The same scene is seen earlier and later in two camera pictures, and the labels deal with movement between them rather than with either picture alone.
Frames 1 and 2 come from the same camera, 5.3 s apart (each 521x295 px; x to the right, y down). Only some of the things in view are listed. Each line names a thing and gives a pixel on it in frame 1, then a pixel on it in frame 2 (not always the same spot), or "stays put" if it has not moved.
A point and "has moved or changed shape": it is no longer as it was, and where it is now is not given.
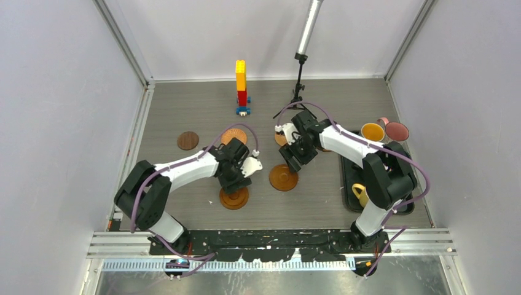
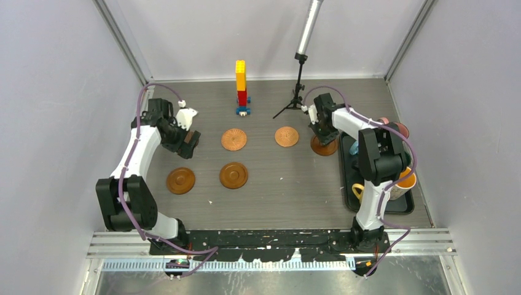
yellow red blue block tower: (242, 99) stays put
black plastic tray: (352, 173) stays put
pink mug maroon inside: (394, 131) stays put
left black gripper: (240, 180) to (182, 149)
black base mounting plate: (263, 245) stays put
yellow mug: (363, 196) stays put
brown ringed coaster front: (235, 201) has moved or changed shape
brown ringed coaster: (282, 179) has moved or changed shape
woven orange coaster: (233, 133) stays put
